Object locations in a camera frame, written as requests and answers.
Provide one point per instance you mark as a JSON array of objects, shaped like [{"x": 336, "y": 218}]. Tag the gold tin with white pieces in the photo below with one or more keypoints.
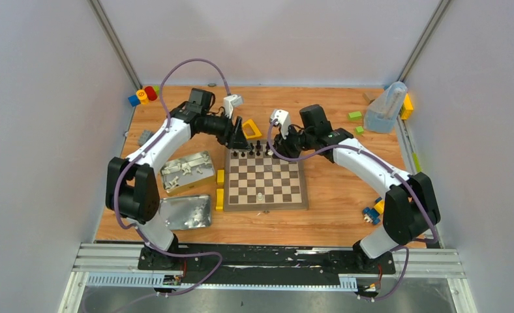
[{"x": 187, "y": 172}]

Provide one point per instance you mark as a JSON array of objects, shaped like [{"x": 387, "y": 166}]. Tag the yellow arch block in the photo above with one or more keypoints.
[{"x": 219, "y": 206}]

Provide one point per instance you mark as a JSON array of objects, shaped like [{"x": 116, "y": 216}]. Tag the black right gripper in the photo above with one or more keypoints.
[{"x": 283, "y": 148}]

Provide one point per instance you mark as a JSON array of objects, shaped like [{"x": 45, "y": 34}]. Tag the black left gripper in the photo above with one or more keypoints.
[{"x": 233, "y": 134}]

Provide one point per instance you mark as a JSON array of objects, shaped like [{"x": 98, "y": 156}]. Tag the blue cube block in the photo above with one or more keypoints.
[{"x": 134, "y": 100}]

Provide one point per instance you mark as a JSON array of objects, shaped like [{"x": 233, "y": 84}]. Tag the clear blue plastic container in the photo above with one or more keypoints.
[{"x": 381, "y": 114}]

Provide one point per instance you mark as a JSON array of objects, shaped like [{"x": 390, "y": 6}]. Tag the green rectangular block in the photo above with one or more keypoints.
[{"x": 355, "y": 116}]

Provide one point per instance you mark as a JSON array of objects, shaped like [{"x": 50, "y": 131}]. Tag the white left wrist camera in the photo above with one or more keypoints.
[{"x": 230, "y": 102}]

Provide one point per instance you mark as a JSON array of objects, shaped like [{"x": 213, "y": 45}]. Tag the black chess pieces row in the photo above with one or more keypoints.
[{"x": 259, "y": 149}]

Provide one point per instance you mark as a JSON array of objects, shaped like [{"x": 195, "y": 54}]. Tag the yellow blue toy car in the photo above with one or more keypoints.
[{"x": 373, "y": 214}]

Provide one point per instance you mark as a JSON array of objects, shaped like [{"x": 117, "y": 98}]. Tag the silver tin lid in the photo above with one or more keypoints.
[{"x": 186, "y": 212}]

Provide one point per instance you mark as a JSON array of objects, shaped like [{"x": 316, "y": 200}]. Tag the wooden chess board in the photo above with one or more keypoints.
[{"x": 282, "y": 183}]

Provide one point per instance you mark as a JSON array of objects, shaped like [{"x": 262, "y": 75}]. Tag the yellow triangle frame block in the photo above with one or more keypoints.
[{"x": 250, "y": 130}]

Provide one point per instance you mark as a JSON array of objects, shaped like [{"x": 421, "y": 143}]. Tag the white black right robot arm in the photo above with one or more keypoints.
[{"x": 410, "y": 205}]

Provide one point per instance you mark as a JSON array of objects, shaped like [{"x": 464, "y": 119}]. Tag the red cylinder block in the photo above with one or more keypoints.
[{"x": 150, "y": 92}]

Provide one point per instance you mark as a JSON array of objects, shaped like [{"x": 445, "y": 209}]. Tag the small green block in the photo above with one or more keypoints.
[{"x": 359, "y": 130}]

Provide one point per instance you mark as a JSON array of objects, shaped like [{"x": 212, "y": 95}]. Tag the yellow cylinder block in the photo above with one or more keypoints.
[{"x": 142, "y": 96}]

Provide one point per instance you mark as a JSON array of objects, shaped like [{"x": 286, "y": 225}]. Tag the green block at corner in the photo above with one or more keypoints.
[{"x": 157, "y": 89}]

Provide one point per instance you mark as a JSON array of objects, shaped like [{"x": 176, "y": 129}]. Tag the gray lego brick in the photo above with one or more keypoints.
[{"x": 144, "y": 137}]

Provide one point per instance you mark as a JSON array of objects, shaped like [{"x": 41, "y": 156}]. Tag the yellow block at right wall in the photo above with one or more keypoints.
[{"x": 407, "y": 108}]

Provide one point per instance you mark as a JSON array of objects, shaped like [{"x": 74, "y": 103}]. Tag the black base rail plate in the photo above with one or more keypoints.
[{"x": 264, "y": 264}]

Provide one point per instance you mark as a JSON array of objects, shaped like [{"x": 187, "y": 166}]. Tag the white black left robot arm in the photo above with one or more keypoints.
[{"x": 131, "y": 186}]

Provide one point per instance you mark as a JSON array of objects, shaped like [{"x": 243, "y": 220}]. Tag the small yellow rectangular block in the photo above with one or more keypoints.
[{"x": 220, "y": 177}]

